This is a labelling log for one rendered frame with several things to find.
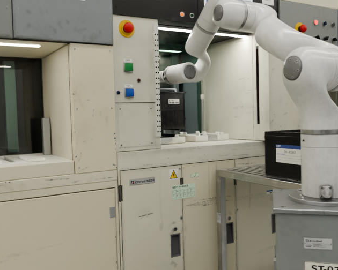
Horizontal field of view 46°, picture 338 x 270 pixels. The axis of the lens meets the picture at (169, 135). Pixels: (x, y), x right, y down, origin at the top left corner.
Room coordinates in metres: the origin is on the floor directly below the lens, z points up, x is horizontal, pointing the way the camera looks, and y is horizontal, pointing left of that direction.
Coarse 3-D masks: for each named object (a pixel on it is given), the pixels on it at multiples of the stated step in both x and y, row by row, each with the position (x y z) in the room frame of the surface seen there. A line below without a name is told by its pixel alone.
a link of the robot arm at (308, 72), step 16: (304, 48) 1.06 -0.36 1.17; (320, 48) 1.07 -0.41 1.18; (288, 64) 1.07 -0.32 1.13; (304, 64) 1.03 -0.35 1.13; (320, 64) 1.03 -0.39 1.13; (336, 64) 1.06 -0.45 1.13; (288, 80) 1.08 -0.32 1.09; (304, 80) 1.04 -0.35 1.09; (320, 80) 1.03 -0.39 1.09; (336, 80) 1.08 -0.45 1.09; (304, 96) 1.07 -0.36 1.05; (320, 96) 1.04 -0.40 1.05; (304, 112) 1.10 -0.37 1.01; (320, 112) 1.07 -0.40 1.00; (336, 112) 1.06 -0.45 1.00; (304, 128) 1.11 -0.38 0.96; (320, 128) 1.07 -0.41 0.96; (336, 128) 1.06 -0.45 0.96
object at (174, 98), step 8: (160, 88) 1.99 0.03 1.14; (168, 88) 2.01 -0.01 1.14; (160, 96) 1.88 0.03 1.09; (168, 96) 1.90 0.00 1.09; (176, 96) 1.92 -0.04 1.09; (184, 96) 1.95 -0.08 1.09; (160, 104) 1.88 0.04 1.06; (168, 104) 1.90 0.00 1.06; (176, 104) 1.92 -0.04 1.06; (184, 104) 1.95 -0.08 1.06; (160, 112) 1.88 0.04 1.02; (168, 112) 1.90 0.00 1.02; (176, 112) 1.92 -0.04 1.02; (184, 112) 1.95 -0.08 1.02; (168, 120) 1.90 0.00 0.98; (176, 120) 1.92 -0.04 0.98; (184, 120) 1.94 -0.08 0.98; (168, 128) 1.90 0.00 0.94; (176, 128) 1.92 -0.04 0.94; (184, 128) 1.94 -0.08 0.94; (168, 136) 1.97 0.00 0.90
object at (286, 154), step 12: (264, 132) 1.60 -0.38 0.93; (276, 132) 1.54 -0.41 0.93; (288, 132) 1.49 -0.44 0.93; (276, 144) 1.54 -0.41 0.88; (288, 144) 1.49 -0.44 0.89; (300, 144) 1.44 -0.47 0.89; (276, 156) 1.54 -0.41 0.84; (288, 156) 1.49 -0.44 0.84; (300, 156) 1.44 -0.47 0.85; (276, 168) 1.54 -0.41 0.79; (288, 168) 1.49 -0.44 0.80; (300, 168) 1.44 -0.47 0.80
